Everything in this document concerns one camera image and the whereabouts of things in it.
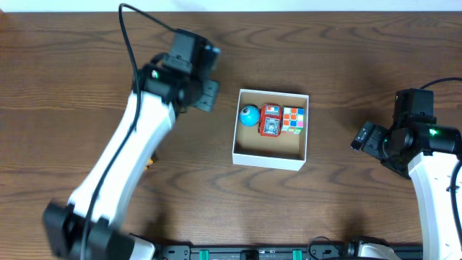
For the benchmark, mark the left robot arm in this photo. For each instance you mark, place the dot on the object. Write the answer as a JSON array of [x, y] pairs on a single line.
[[88, 227]]

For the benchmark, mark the colourful puzzle cube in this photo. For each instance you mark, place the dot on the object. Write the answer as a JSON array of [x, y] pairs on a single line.
[[293, 120]]

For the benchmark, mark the blue toy ball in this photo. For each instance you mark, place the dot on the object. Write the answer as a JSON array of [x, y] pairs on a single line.
[[249, 115]]

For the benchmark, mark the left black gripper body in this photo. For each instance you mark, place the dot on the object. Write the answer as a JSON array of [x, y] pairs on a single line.
[[206, 96]]

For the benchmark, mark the orange white toy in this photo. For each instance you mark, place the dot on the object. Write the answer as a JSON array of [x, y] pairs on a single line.
[[149, 164]]

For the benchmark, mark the white cardboard box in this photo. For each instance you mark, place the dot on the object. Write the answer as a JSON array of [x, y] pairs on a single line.
[[287, 151]]

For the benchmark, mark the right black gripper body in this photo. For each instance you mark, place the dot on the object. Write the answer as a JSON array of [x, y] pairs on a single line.
[[370, 141]]

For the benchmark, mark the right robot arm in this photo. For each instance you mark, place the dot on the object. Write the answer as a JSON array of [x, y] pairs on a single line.
[[429, 155]]

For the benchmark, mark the red toy truck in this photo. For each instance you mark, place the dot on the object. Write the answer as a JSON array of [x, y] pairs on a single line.
[[271, 120]]

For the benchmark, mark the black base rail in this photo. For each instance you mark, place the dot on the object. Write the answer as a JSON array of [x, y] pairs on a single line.
[[360, 247]]

